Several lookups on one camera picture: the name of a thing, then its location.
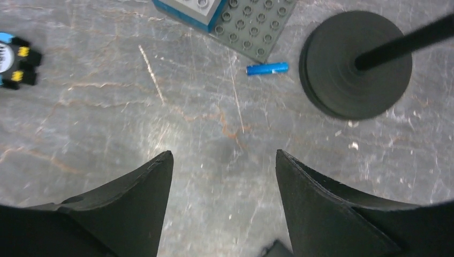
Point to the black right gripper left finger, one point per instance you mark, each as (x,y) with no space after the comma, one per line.
(123,217)

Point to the blue grey toy brick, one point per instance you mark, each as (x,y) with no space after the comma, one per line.
(202,15)

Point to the small blue piece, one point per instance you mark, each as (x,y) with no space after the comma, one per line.
(270,68)

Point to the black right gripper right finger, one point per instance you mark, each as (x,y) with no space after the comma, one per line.
(328,218)

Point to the blue black toy figure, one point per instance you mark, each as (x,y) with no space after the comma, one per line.
(19,62)

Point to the black microphone stand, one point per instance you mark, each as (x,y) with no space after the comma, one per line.
(357,64)

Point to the grey brick baseplate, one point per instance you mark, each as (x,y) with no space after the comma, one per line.
(252,27)

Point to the black battery cover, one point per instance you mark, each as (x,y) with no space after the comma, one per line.
(276,249)

